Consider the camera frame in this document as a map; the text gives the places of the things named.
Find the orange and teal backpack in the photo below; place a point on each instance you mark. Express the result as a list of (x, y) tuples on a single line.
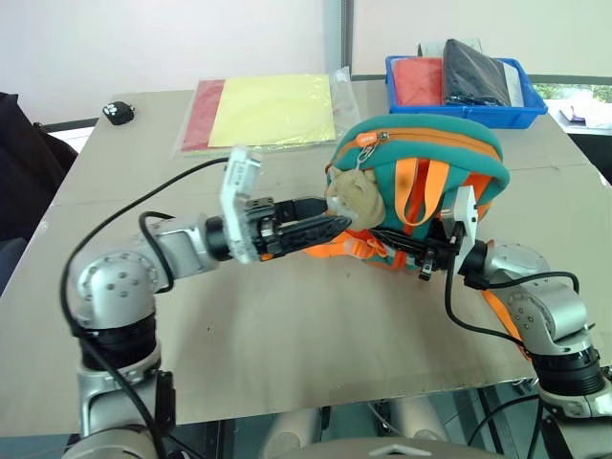
[(430, 143)]

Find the dark grey window post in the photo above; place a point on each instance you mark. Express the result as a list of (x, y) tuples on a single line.
[(345, 33)]

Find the small black paw-print object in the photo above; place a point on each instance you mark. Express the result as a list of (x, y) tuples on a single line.
[(117, 112)]

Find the purple and white papers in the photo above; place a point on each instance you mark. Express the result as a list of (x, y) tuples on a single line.
[(583, 115)]

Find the silver robot torso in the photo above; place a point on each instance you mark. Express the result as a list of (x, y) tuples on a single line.
[(392, 452)]

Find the red paper sheet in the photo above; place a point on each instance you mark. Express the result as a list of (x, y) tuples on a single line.
[(201, 115)]

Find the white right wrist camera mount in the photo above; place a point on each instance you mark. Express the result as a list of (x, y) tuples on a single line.
[(466, 215)]

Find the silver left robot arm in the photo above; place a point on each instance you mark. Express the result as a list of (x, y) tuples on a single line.
[(119, 287)]

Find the blue plastic bin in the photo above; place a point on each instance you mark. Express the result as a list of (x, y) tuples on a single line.
[(502, 115)]

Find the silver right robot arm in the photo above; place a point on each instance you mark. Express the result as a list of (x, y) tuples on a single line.
[(550, 306)]

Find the black chair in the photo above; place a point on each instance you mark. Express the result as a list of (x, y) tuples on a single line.
[(24, 167)]

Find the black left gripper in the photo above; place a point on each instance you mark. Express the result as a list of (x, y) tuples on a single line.
[(265, 229)]

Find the red folded cloth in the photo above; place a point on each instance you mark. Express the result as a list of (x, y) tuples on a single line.
[(418, 81)]

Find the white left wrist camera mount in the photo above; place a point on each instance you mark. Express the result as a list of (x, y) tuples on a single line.
[(239, 191)]

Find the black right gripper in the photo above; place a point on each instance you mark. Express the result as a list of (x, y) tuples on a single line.
[(437, 255)]

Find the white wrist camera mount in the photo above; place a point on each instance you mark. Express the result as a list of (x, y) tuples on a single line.
[(239, 191), (466, 215)]

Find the yellow paper sheet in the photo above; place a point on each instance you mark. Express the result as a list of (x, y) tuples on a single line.
[(275, 110)]

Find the dark grey folded bag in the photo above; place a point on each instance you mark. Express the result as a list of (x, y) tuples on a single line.
[(473, 72)]

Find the small clear plastic bag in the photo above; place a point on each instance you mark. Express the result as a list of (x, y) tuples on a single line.
[(345, 100)]

